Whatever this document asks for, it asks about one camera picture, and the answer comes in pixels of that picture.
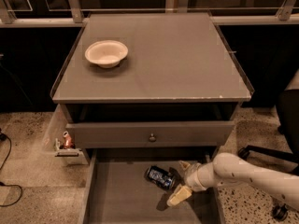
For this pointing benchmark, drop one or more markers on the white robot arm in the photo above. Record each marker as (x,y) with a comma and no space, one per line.
(227,169)

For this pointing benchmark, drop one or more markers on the metal window railing frame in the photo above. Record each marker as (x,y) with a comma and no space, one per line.
(223,12)

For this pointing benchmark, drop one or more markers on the orange bottle in bin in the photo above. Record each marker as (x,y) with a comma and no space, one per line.
(68,143)

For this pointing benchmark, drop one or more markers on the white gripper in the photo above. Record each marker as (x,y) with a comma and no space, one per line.
(192,178)

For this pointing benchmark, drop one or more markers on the grey top drawer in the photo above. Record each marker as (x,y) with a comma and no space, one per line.
(136,134)

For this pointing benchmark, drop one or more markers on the blue pepsi can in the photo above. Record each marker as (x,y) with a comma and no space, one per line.
(160,177)

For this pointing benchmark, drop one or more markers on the round metal drawer knob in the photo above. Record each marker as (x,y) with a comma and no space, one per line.
(152,138)

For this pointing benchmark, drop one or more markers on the white paper bowl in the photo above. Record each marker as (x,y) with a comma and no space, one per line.
(107,53)

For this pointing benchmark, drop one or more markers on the grey open middle drawer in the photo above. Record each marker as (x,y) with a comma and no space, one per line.
(118,192)

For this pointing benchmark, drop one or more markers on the grey drawer cabinet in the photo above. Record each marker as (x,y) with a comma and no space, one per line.
(178,68)

